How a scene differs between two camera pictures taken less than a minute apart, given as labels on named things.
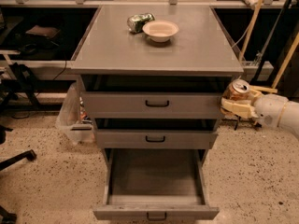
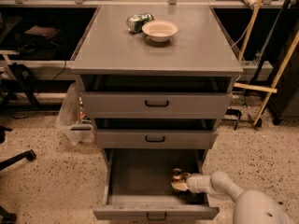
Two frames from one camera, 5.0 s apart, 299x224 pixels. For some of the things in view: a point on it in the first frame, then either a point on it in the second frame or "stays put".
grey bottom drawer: (155, 184) stays put
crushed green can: (135, 22) stays put
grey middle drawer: (156, 133) stays put
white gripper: (267, 108) → (193, 183)
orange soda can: (237, 90) → (177, 174)
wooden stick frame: (274, 87) stays put
